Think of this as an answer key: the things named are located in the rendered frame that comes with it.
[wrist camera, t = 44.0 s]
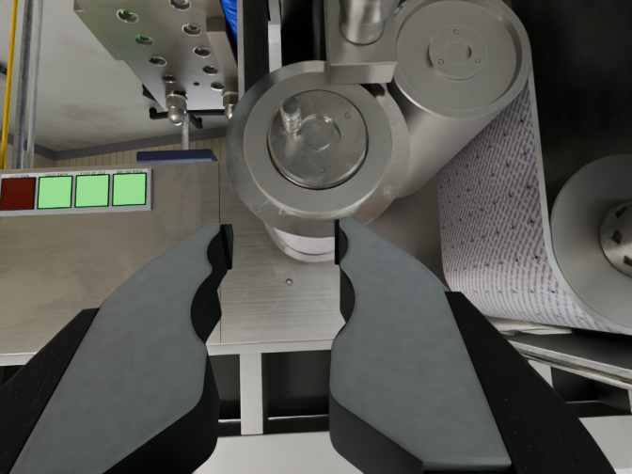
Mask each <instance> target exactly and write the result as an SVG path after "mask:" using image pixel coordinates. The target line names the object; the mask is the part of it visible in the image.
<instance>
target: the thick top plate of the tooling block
mask: <svg viewBox="0 0 632 474"><path fill-rule="evenodd" d="M76 2H77V3H78V4H79V5H80V7H81V8H82V9H83V10H84V12H85V13H86V14H87V15H88V17H89V18H90V19H91V20H92V22H93V23H95V24H96V26H97V27H98V28H99V29H100V31H101V32H102V33H103V35H104V36H105V37H106V38H107V40H108V41H109V42H110V43H111V44H112V46H113V47H114V48H115V49H116V51H117V52H118V53H119V55H120V56H121V57H122V58H123V60H124V61H125V62H126V63H127V65H128V66H129V67H130V68H131V70H132V71H133V72H134V73H135V75H136V76H137V77H138V78H139V80H140V81H141V82H142V83H143V85H144V86H145V87H146V88H147V90H148V91H149V92H150V94H151V95H152V96H153V97H154V98H155V100H156V101H157V102H158V103H159V104H160V105H161V106H162V107H163V109H164V110H165V111H167V110H166V100H165V96H166V95H168V94H180V95H182V96H184V97H186V98H187V100H188V103H187V110H199V109H224V107H223V100H222V98H221V96H222V94H223V93H225V92H230V91H233V92H238V75H234V76H224V75H223V72H222V71H221V68H220V66H219V63H218V61H217V58H216V56H215V53H214V51H213V47H212V45H211V43H210V40H209V38H208V35H207V33H206V19H226V21H227V23H228V20H227V18H226V15H225V10H224V9H223V7H222V1H221V0H76Z"/></svg>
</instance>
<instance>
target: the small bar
mask: <svg viewBox="0 0 632 474"><path fill-rule="evenodd" d="M206 33H207V35H208V38H209V40H210V43H211V45H212V47H213V51H214V53H215V56H216V58H217V61H218V63H219V66H220V68H221V71H222V72H223V75H224V76H234V75H238V56H237V54H236V51H235V48H234V45H233V41H232V38H231V35H230V32H229V27H228V24H227V21H226V19H206Z"/></svg>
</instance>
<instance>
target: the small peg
mask: <svg viewBox="0 0 632 474"><path fill-rule="evenodd" d="M280 112H281V116H282V122H283V127H284V129H285V130H286V131H287V132H289V133H295V132H297V131H299V130H300V128H301V126H302V118H301V104H300V102H299V101H297V100H296V99H295V98H287V99H285V100H283V101H282V103H281V105H280Z"/></svg>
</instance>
